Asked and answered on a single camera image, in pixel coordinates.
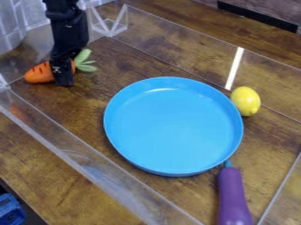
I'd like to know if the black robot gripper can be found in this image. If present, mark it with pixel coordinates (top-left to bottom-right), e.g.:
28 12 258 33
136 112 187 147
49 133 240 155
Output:
42 0 89 87

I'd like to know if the orange toy carrot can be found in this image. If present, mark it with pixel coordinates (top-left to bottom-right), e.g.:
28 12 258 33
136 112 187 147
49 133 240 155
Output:
24 48 96 84

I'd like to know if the white patterned curtain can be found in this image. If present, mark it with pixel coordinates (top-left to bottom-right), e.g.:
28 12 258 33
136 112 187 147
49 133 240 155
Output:
0 0 112 54

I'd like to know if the blue round plate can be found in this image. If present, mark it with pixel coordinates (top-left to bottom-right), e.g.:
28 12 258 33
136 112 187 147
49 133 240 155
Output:
103 76 243 177

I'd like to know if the yellow toy lemon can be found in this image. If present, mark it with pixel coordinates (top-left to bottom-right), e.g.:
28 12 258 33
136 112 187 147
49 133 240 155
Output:
230 86 260 116

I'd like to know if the blue box at corner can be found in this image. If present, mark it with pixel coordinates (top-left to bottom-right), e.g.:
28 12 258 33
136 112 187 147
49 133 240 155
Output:
0 193 26 225

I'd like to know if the dark board in background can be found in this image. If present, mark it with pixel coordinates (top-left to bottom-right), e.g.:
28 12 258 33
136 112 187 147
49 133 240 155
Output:
218 0 298 33

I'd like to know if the purple toy eggplant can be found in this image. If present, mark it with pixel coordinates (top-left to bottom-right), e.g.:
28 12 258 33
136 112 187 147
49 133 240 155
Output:
218 160 254 225

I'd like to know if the clear acrylic enclosure wall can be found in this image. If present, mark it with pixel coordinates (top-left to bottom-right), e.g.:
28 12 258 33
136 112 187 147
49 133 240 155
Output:
0 0 301 225

